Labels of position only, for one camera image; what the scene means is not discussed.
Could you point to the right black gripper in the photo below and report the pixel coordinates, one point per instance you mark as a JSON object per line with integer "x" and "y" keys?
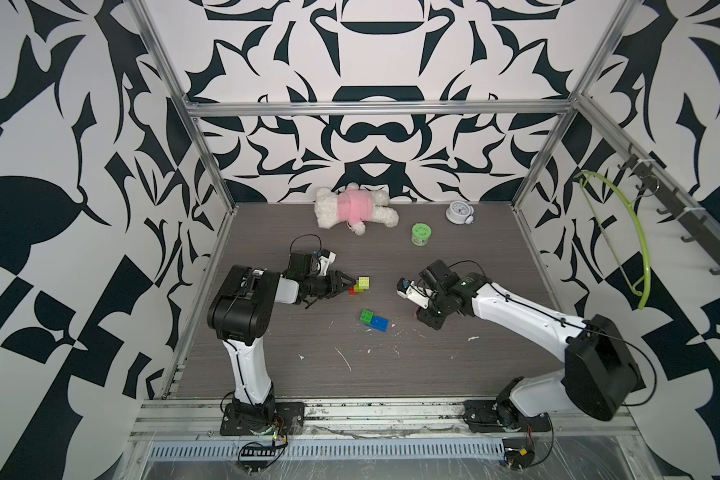
{"x": 422, "y": 316}

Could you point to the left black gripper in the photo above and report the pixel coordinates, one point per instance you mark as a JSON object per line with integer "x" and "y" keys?
{"x": 335, "y": 283}

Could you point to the yellow-green lego brick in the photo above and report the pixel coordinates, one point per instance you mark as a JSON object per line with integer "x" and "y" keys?
{"x": 363, "y": 284}

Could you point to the blue long lego brick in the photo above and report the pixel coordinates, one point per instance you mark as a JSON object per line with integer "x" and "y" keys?
{"x": 378, "y": 323}

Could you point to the dark green lego brick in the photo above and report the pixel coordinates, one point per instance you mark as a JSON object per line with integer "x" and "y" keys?
{"x": 367, "y": 317}

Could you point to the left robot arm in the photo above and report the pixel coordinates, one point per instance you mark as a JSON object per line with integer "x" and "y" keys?
{"x": 240, "y": 315}

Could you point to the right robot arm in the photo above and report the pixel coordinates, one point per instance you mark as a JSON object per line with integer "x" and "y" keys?
{"x": 598, "y": 369}

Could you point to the white teddy bear pink shirt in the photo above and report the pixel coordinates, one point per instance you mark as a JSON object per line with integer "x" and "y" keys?
{"x": 354, "y": 207}

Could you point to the green lidded jar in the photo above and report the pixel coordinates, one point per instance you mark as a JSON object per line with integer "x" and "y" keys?
{"x": 420, "y": 234}

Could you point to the white alarm clock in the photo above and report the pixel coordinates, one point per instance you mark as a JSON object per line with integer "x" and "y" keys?
{"x": 460, "y": 213}

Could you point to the green toy bow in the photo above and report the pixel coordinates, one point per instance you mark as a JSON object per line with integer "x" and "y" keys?
{"x": 620, "y": 227}

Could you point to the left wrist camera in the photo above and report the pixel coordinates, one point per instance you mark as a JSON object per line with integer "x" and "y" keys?
{"x": 302, "y": 264}

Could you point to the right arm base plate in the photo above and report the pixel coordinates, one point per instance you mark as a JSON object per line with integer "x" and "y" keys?
{"x": 491, "y": 416}

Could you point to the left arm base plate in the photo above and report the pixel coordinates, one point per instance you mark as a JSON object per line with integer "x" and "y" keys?
{"x": 241, "y": 419}

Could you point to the black wall hook rack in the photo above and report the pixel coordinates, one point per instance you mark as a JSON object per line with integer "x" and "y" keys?
{"x": 675, "y": 203}

